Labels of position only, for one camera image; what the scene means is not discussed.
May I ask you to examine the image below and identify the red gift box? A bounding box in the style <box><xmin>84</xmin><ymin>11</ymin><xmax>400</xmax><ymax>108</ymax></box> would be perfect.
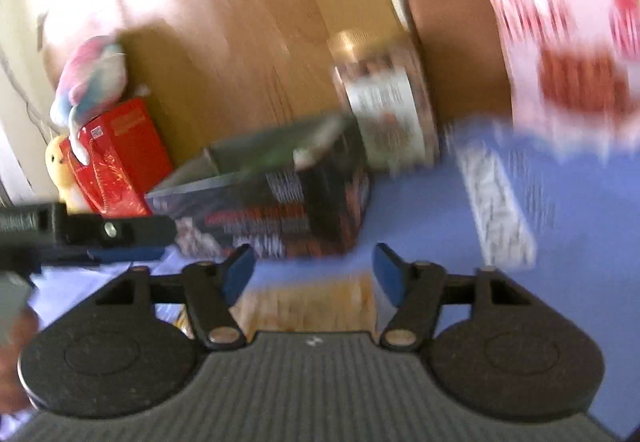
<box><xmin>59</xmin><ymin>97</ymin><xmax>175</xmax><ymax>217</ymax></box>

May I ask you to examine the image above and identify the yellow plush duck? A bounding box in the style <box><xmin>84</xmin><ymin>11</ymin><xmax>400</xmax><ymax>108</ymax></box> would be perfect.
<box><xmin>45</xmin><ymin>135</ymin><xmax>91</xmax><ymax>213</ymax></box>

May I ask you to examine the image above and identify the glass jar of nuts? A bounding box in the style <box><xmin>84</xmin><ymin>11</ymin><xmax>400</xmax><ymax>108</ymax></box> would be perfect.
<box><xmin>327</xmin><ymin>30</ymin><xmax>441</xmax><ymax>170</ymax></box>

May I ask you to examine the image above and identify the brown wooden chair back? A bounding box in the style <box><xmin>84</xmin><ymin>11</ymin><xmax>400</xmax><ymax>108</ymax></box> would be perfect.
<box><xmin>402</xmin><ymin>0</ymin><xmax>516</xmax><ymax>128</ymax></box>

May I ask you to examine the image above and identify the large pink snack bag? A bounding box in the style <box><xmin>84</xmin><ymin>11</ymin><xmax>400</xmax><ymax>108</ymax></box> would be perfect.
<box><xmin>450</xmin><ymin>0</ymin><xmax>640</xmax><ymax>133</ymax></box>

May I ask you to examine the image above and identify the blue printed blanket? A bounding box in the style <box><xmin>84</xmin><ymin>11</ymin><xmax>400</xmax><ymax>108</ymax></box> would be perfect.
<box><xmin>0</xmin><ymin>117</ymin><xmax>640</xmax><ymax>438</ymax></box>

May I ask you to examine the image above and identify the pastel plush toy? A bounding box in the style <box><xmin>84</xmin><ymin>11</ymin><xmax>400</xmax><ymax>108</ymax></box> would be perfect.
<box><xmin>50</xmin><ymin>35</ymin><xmax>128</xmax><ymax>158</ymax></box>

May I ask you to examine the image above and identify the orange snack packet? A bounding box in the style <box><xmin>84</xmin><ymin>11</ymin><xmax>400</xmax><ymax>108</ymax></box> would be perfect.
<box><xmin>235</xmin><ymin>272</ymin><xmax>378</xmax><ymax>335</ymax></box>

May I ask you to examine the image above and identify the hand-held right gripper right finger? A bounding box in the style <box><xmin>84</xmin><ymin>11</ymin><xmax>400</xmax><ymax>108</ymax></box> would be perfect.
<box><xmin>374</xmin><ymin>243</ymin><xmax>533</xmax><ymax>353</ymax></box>

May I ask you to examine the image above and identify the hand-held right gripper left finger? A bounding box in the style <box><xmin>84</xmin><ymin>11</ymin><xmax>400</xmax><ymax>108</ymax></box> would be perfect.
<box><xmin>95</xmin><ymin>245</ymin><xmax>255</xmax><ymax>352</ymax></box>

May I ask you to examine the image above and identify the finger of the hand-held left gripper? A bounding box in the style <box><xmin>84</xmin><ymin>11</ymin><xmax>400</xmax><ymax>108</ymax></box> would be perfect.
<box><xmin>56</xmin><ymin>215</ymin><xmax>177</xmax><ymax>266</ymax></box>

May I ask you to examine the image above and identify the black cardboard box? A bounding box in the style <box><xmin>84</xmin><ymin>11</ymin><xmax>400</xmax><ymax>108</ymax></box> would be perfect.
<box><xmin>145</xmin><ymin>115</ymin><xmax>372</xmax><ymax>259</ymax></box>

